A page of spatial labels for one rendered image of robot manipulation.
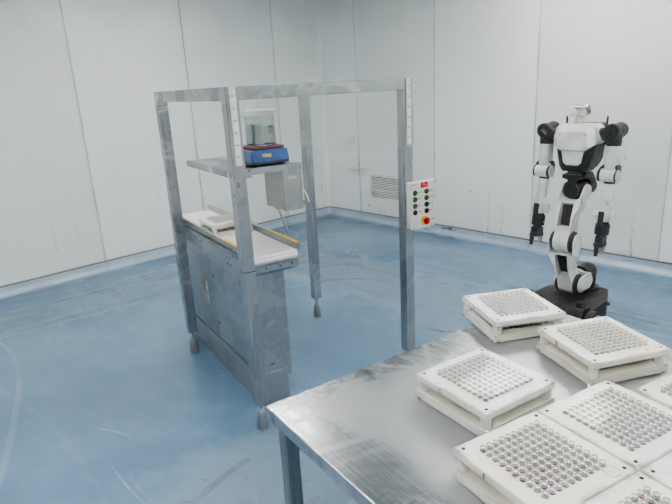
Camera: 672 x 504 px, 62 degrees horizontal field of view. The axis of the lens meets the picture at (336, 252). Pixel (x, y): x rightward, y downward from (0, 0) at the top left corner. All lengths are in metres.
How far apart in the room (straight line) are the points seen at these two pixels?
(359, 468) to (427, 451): 0.16
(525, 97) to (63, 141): 4.37
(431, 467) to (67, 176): 5.08
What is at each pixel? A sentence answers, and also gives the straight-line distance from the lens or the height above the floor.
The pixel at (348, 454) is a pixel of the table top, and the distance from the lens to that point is 1.35.
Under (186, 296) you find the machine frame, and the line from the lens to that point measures 3.81.
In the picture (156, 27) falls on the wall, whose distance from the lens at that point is 6.36.
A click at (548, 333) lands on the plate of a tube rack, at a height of 0.96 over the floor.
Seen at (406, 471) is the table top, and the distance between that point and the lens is 1.30.
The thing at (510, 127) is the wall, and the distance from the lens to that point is 5.90.
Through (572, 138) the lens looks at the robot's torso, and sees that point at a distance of 3.94.
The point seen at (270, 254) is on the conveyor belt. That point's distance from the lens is 2.82.
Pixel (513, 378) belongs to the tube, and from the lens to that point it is 1.49.
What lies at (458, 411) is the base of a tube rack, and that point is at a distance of 1.45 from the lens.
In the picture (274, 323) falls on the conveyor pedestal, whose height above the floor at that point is 0.48.
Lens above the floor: 1.69
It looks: 17 degrees down
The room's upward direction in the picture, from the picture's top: 3 degrees counter-clockwise
